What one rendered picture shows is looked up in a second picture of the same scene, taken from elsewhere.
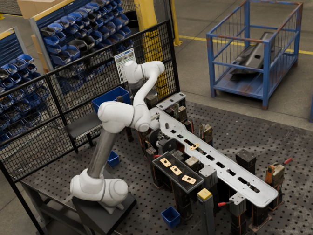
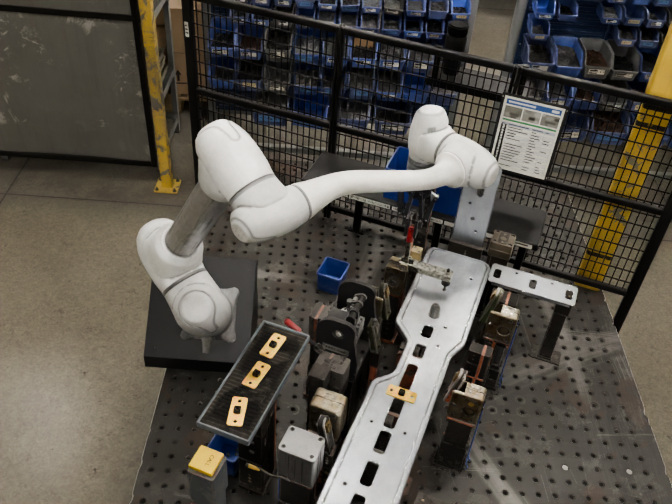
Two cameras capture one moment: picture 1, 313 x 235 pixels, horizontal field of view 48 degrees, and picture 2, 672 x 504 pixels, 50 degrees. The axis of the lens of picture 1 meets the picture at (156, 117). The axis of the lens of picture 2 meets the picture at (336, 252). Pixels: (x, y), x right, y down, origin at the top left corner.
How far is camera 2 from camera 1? 142 cm
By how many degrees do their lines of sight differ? 37
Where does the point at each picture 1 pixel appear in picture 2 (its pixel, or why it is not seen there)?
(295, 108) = not seen: outside the picture
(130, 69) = (417, 124)
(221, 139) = (534, 460)
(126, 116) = (227, 179)
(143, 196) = not seen: hidden behind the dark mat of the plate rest
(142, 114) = (258, 205)
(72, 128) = (327, 164)
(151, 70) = (446, 160)
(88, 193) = (148, 262)
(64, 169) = not seen: hidden behind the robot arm
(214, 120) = (590, 418)
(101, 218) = (162, 329)
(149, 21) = (658, 79)
